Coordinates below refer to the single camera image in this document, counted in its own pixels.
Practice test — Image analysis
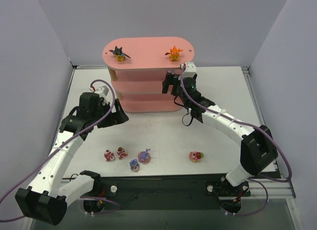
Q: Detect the orange spiky creature toy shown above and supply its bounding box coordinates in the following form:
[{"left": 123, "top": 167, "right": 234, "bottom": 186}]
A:
[{"left": 164, "top": 46, "right": 183, "bottom": 61}]

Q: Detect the black bat creature toy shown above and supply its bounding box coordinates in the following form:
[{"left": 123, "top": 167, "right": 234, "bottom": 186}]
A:
[{"left": 109, "top": 46, "right": 131, "bottom": 62}]

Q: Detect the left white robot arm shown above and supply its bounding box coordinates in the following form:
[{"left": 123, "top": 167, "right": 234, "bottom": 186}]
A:
[{"left": 15, "top": 92, "right": 129, "bottom": 226}]

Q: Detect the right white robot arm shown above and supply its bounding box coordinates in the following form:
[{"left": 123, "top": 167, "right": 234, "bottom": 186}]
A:
[{"left": 162, "top": 72, "right": 278, "bottom": 187}]

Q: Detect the pink three-tier shelf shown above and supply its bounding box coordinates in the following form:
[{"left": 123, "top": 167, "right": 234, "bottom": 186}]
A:
[{"left": 103, "top": 37, "right": 195, "bottom": 113}]

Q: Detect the strawberry cake bear toy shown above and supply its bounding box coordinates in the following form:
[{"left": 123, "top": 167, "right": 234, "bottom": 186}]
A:
[{"left": 116, "top": 147, "right": 128, "bottom": 160}]

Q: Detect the red white cake toy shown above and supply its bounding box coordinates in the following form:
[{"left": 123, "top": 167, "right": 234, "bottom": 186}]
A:
[{"left": 104, "top": 149, "right": 115, "bottom": 162}]

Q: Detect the purple bunny donut toy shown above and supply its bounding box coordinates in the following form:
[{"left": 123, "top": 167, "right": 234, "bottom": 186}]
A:
[{"left": 138, "top": 148, "right": 151, "bottom": 164}]

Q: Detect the small purple bunny toy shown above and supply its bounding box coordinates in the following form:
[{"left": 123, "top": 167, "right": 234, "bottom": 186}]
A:
[{"left": 129, "top": 159, "right": 140, "bottom": 172}]

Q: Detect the pink bear strawberry donut toy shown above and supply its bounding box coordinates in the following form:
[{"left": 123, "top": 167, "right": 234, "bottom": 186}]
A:
[{"left": 188, "top": 151, "right": 204, "bottom": 163}]

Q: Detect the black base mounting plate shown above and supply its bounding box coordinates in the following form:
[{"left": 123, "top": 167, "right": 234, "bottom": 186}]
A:
[{"left": 83, "top": 174, "right": 251, "bottom": 212}]

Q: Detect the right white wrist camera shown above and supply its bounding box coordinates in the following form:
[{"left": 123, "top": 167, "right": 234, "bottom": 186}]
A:
[{"left": 180, "top": 62, "right": 197, "bottom": 78}]

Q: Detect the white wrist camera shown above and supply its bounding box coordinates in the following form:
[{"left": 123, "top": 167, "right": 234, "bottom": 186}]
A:
[
  {"left": 180, "top": 62, "right": 197, "bottom": 78},
  {"left": 90, "top": 86, "right": 109, "bottom": 99}
]

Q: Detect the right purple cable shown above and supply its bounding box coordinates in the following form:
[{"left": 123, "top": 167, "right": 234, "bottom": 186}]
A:
[{"left": 179, "top": 64, "right": 293, "bottom": 183}]

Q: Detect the purple cable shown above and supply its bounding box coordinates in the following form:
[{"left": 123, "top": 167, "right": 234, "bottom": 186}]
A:
[
  {"left": 179, "top": 64, "right": 293, "bottom": 183},
  {"left": 0, "top": 79, "right": 116, "bottom": 221}
]

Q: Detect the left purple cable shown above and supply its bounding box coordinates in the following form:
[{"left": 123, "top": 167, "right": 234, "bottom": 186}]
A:
[{"left": 0, "top": 79, "right": 116, "bottom": 221}]

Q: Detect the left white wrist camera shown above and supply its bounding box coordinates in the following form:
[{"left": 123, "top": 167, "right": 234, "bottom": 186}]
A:
[{"left": 90, "top": 86, "right": 109, "bottom": 99}]

